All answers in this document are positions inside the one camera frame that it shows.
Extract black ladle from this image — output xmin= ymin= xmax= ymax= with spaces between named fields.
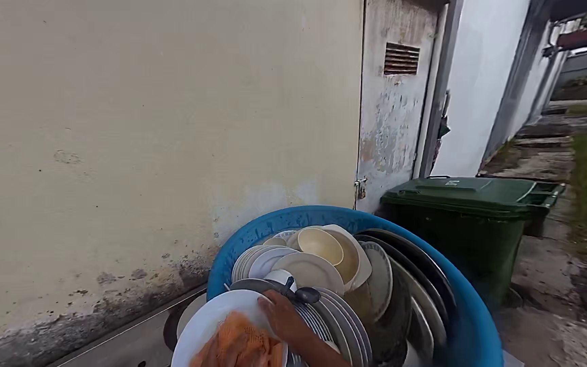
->
xmin=283 ymin=276 xmax=322 ymax=304

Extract small cream bowl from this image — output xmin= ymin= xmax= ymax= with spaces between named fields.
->
xmin=298 ymin=227 xmax=344 ymax=266

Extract white oval plate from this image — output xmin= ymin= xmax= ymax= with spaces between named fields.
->
xmin=249 ymin=247 xmax=300 ymax=279

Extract dark metal pot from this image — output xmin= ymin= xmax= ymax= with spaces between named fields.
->
xmin=343 ymin=257 xmax=414 ymax=366

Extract beige dish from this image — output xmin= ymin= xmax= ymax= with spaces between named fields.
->
xmin=176 ymin=293 xmax=208 ymax=339

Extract large beige handled bowl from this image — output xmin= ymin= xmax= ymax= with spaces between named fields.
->
xmin=321 ymin=224 xmax=373 ymax=293

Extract person's right hand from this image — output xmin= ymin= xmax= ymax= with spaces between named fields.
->
xmin=257 ymin=290 xmax=316 ymax=347

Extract large white plate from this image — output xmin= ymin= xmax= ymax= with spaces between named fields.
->
xmin=171 ymin=290 xmax=289 ymax=367

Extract silver metal tray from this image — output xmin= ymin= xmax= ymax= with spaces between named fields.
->
xmin=388 ymin=256 xmax=447 ymax=353

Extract weathered white metal door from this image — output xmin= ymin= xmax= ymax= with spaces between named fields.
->
xmin=356 ymin=0 xmax=449 ymax=214

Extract stack of small white plates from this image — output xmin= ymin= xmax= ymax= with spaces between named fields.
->
xmin=231 ymin=245 xmax=280 ymax=283

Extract stack of large plates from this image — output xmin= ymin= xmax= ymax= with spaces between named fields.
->
xmin=291 ymin=287 xmax=373 ymax=367

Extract person's right forearm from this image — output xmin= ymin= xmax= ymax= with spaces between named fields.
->
xmin=291 ymin=334 xmax=351 ymax=367

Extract black round tray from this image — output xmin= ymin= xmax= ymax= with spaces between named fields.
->
xmin=357 ymin=228 xmax=457 ymax=316

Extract green wheeled trash bin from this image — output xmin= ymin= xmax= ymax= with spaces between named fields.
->
xmin=377 ymin=176 xmax=566 ymax=310

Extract dark round tray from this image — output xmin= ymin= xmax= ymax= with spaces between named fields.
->
xmin=355 ymin=234 xmax=449 ymax=325

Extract large blue plastic tub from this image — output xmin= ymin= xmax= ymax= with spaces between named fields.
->
xmin=206 ymin=205 xmax=504 ymax=367

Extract patterned rim plate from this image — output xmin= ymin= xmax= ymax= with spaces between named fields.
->
xmin=361 ymin=241 xmax=393 ymax=322

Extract grey plate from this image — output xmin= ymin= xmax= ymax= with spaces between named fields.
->
xmin=229 ymin=278 xmax=277 ymax=295

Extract orange mesh cloth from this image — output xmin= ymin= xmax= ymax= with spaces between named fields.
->
xmin=189 ymin=311 xmax=284 ymax=367

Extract green and red cloth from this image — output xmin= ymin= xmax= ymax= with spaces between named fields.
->
xmin=430 ymin=115 xmax=451 ymax=173

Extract white cup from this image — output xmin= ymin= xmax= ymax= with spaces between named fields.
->
xmin=263 ymin=269 xmax=297 ymax=293

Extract round beige plate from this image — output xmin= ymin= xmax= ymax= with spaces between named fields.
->
xmin=271 ymin=252 xmax=345 ymax=296

